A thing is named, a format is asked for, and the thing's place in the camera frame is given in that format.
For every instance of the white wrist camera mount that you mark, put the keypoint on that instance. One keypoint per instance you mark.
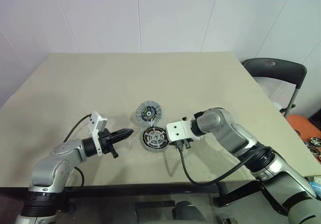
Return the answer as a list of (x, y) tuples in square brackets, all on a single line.
[(178, 129), (96, 123)]

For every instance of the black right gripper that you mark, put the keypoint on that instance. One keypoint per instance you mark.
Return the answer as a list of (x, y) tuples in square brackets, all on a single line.
[(186, 143)]

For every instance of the black table frame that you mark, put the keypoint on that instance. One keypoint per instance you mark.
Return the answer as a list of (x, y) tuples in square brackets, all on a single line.
[(150, 190)]

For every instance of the black folding chair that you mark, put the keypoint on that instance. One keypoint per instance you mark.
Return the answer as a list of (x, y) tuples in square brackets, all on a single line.
[(270, 69)]

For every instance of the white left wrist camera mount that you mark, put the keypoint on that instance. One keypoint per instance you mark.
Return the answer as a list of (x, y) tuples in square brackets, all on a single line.
[(96, 123)]

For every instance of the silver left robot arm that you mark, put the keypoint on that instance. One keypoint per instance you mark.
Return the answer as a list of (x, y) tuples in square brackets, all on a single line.
[(47, 163)]

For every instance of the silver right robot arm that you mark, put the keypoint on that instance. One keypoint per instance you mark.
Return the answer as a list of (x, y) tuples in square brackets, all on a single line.
[(225, 131)]

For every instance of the motor stator with copper windings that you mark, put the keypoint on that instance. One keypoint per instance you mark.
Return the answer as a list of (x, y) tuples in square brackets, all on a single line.
[(154, 138)]

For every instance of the orange rounded object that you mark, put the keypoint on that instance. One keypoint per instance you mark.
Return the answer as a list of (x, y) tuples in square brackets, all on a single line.
[(299, 123)]

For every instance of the small chrome toy wheel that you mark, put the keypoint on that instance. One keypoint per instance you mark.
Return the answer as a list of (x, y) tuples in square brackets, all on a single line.
[(315, 141)]

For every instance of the grey motor rotor cover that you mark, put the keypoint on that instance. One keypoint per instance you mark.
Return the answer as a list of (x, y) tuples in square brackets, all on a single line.
[(148, 113)]

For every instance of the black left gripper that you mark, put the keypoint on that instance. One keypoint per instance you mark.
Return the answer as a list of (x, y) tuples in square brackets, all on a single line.
[(105, 141)]

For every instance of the black flat bar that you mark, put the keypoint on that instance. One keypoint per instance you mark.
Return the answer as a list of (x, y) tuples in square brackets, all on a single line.
[(155, 204)]

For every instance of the blue plastic item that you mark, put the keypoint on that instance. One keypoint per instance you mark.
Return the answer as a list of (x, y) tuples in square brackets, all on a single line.
[(314, 183)]

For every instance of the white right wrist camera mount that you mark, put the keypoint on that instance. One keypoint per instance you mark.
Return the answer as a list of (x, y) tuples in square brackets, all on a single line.
[(178, 129)]

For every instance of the dark rounded shape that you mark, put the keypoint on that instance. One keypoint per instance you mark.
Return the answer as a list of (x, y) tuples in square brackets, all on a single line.
[(188, 212)]

